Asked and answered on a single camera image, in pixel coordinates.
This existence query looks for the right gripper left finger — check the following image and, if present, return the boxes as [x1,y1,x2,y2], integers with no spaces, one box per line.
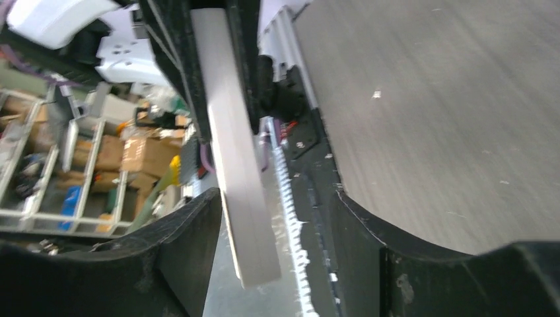
[1,188,222,316]

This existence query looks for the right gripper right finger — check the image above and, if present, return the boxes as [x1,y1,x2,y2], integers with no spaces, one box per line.
[330,192,559,316]

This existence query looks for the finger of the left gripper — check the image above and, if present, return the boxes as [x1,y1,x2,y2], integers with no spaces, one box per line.
[225,0,261,134]
[138,1,211,143]

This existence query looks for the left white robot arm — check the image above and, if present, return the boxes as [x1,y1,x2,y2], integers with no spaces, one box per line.
[1,1,261,143]

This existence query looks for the cardboard box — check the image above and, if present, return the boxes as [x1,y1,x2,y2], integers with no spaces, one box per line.
[121,137,180,177]

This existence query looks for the metal storage shelf rack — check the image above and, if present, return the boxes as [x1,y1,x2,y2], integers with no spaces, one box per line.
[0,83,185,239]

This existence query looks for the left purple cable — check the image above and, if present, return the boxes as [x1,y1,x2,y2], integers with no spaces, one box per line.
[0,44,80,88]

